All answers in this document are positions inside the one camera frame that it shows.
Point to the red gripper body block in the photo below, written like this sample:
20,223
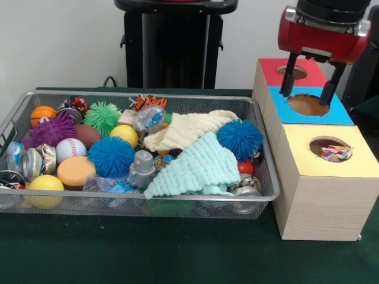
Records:
322,41

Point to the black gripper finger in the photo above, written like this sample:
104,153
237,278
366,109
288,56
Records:
330,88
288,80

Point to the polka dot patterned cloth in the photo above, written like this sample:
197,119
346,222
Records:
334,154

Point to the cream knitted cloth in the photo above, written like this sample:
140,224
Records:
189,130

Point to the mint knitted cloth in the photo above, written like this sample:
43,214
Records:
201,168

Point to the silver mesh bin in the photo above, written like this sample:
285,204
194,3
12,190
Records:
266,154

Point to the wooden box with three holes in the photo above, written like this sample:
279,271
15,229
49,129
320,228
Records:
319,207

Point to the dark green side table cloth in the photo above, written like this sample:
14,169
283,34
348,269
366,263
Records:
367,109

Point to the blue spiky ball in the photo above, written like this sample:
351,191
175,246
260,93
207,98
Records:
240,139
111,156

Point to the yellow tennis ball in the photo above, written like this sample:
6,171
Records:
124,135

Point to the green spiky ball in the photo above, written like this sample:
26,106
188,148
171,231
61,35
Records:
102,116

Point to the dark green tablecloth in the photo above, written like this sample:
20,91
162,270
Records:
148,251

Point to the white baseball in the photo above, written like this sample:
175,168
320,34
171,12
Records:
71,150

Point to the orange foam disc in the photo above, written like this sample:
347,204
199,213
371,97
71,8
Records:
75,170

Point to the purple spiky ball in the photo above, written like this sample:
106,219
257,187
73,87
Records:
51,131

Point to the black frame stand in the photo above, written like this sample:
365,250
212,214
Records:
370,74

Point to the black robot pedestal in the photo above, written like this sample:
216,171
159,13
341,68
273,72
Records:
177,50

